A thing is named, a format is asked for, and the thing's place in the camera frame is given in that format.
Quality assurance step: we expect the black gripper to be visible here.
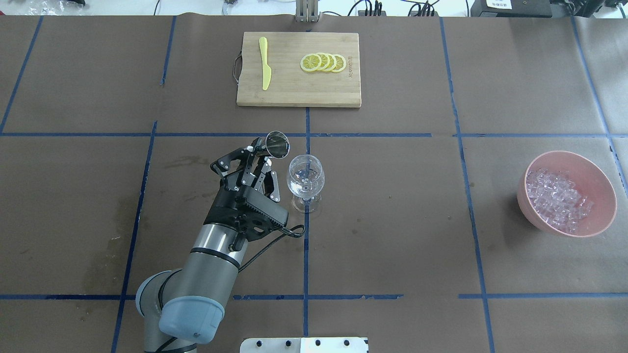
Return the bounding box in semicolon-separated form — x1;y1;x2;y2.
203;145;288;243

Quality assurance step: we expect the steel jigger measuring cup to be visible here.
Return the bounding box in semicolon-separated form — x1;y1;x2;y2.
254;130;291;159

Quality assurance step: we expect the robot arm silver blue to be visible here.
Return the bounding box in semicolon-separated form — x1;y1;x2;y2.
135;138;301;353

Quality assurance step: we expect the clear wine glass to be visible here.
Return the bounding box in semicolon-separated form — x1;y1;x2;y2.
287;154;325;214

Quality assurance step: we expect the clear ice cubes pile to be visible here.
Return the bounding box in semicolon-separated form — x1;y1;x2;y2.
525;168;594;234

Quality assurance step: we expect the bamboo cutting board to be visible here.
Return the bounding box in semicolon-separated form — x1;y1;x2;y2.
237;31;363;109

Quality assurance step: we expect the lemon slices row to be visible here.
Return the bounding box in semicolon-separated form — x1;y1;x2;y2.
300;52;348;73

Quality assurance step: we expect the yellow plastic knife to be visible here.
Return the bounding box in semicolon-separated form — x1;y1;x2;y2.
259;37;272;90

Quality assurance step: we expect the clear plastic bag with tools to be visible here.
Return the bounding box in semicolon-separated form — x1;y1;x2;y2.
18;0;87;16

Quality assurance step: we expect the black box with label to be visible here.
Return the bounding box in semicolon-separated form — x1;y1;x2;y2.
470;0;552;18

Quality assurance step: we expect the pink bowl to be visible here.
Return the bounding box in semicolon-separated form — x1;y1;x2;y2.
517;151;617;238

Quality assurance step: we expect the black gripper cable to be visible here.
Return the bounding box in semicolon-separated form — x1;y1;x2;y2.
238;225;306;271

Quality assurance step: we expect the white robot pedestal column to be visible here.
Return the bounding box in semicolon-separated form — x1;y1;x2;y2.
239;336;369;353

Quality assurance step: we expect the aluminium frame post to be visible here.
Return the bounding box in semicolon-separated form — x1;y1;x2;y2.
295;0;320;23

